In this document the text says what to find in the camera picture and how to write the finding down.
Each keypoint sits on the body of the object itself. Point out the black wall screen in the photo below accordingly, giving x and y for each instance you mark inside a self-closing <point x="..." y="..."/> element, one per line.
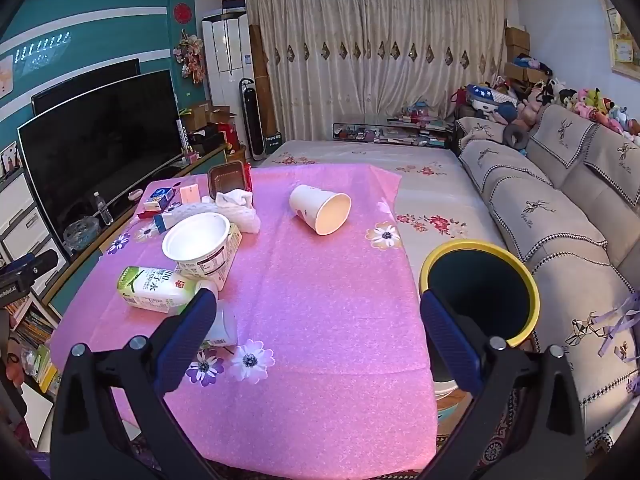
<point x="75" y="90"/>

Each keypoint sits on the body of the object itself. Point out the pink floral tablecloth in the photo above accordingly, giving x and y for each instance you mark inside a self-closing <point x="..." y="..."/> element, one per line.
<point x="325" y="335"/>

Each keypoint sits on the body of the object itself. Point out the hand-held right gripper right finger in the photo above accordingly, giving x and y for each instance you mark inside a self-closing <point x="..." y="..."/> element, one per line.
<point x="450" y="345"/>

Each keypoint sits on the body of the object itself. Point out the purple ribbon cloth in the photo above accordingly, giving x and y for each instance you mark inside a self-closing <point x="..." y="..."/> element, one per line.
<point x="617" y="327"/>

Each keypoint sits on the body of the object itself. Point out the small white plastic bottle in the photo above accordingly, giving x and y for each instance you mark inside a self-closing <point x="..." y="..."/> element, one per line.
<point x="225" y="327"/>

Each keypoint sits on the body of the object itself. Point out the tall brown board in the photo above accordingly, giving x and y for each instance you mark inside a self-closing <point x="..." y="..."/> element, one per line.
<point x="260" y="60"/>

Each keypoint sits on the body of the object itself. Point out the green label drink bottle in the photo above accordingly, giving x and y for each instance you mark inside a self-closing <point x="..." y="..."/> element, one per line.
<point x="150" y="290"/>

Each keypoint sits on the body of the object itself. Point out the teal television cabinet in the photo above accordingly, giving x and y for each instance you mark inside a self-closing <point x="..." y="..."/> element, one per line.
<point x="75" y="280"/>

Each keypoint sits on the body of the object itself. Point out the low glass table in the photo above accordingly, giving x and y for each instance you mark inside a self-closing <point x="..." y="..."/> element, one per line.
<point x="390" y="135"/>

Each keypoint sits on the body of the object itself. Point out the floral bed sheet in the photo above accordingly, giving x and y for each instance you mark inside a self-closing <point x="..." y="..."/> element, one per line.
<point x="440" y="195"/>

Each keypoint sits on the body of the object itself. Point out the white plastic bucket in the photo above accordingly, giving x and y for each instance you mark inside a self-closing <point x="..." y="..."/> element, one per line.
<point x="444" y="391"/>

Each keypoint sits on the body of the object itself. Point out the white foam wrap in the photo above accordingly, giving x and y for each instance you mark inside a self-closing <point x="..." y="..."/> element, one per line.
<point x="240" y="212"/>

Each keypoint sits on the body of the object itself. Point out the red flat pack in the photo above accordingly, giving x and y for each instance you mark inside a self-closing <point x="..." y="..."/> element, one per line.
<point x="147" y="213"/>

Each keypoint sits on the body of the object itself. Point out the round red wall ornament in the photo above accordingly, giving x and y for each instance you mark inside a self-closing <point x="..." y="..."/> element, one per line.
<point x="182" y="13"/>

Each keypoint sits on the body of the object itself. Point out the grey neck pillow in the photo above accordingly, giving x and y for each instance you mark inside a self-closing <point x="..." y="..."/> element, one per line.
<point x="515" y="135"/>

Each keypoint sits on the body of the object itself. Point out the row of shelf books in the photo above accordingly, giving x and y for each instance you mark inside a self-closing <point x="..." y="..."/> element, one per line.
<point x="37" y="340"/>

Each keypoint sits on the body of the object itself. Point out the clear water bottle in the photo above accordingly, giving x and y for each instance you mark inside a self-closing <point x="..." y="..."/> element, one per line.
<point x="103" y="210"/>

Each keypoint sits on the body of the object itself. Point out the pink drink carton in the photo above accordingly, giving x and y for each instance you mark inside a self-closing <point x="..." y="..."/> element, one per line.
<point x="189" y="194"/>

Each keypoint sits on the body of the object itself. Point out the black tower fan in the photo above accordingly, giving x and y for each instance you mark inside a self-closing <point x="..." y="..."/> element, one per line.
<point x="251" y="120"/>

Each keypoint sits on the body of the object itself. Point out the white instant noodle bowl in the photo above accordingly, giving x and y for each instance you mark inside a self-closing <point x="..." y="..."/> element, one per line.
<point x="195" y="242"/>

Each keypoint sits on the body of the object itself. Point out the glass ashtray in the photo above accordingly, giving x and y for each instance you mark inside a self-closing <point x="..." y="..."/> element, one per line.
<point x="80" y="234"/>

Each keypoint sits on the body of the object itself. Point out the yellow rimmed dark trash bin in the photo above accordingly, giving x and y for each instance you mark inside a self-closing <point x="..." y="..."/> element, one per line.
<point x="480" y="285"/>

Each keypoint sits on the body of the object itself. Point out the artificial flower decoration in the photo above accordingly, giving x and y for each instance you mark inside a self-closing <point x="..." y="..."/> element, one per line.
<point x="190" y="57"/>

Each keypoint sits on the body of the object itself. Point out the red box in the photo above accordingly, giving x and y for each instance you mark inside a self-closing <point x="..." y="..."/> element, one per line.
<point x="231" y="135"/>

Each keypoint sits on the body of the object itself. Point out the framed flower painting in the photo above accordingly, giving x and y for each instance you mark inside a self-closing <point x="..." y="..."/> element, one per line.
<point x="625" y="50"/>

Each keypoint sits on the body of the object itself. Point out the open cardboard box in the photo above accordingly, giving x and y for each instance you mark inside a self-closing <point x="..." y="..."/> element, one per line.
<point x="197" y="115"/>

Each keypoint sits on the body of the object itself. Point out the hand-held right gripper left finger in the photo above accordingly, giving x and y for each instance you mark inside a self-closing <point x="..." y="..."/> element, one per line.
<point x="187" y="340"/>

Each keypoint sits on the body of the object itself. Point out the white standing air conditioner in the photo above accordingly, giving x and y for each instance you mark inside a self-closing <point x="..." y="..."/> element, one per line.
<point x="225" y="55"/>

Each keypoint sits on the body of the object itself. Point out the white paper cup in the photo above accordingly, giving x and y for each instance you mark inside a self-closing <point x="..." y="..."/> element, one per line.
<point x="312" y="205"/>

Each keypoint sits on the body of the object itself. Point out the pile of plush toys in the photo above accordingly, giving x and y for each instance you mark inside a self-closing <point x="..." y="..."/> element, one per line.
<point x="590" y="102"/>

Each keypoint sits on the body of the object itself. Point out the large black television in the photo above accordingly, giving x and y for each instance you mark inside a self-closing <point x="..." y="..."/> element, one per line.
<point x="100" y="150"/>

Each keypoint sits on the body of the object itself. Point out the brown plastic tray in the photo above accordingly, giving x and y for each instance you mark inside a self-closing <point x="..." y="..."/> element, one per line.
<point x="227" y="180"/>

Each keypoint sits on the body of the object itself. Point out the beige sofa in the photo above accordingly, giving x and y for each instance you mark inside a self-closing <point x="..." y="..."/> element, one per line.
<point x="550" y="240"/>

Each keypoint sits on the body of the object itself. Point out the white drawer unit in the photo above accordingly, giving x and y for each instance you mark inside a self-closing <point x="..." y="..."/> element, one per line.
<point x="20" y="220"/>

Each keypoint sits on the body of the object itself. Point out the beige patterned curtain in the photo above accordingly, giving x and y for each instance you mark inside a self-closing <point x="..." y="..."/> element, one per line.
<point x="375" y="60"/>

